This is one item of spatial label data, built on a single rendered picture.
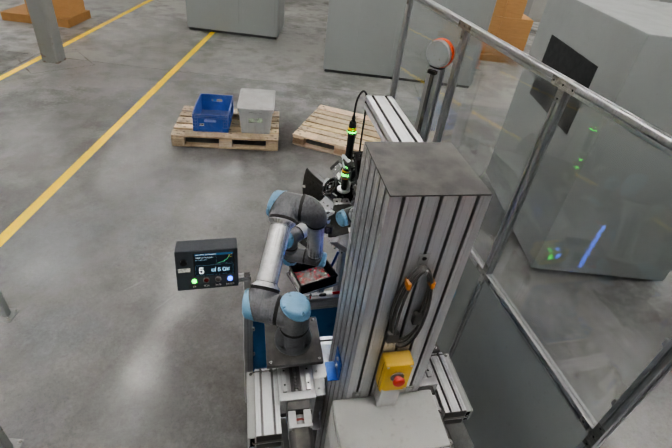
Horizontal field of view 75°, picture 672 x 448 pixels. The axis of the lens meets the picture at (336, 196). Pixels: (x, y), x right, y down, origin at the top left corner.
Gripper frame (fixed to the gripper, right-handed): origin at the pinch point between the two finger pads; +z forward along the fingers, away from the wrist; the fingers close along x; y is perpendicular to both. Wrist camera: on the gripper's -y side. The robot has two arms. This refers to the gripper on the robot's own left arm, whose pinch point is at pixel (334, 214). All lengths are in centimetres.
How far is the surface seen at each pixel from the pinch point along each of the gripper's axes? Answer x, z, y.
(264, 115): 51, 166, 241
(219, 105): 59, 165, 324
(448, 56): -71, 79, -13
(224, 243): -8, -59, 13
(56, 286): 99, -91, 183
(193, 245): -8, -70, 21
